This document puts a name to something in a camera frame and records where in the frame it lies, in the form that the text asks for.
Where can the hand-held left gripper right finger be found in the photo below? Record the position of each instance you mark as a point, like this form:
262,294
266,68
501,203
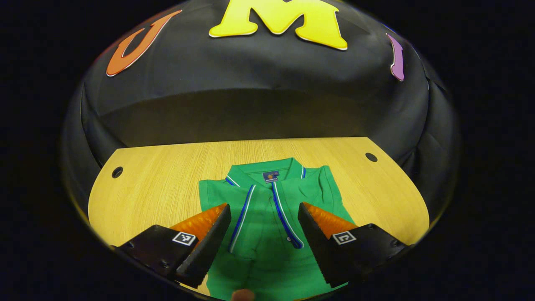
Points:
317,246

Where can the black backdrop cloth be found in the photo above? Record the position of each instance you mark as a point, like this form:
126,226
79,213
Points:
250,75

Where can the green T-shirt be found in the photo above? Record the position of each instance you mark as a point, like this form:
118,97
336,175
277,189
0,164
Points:
267,259

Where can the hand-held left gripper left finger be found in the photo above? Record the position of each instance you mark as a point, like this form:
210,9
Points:
209,251

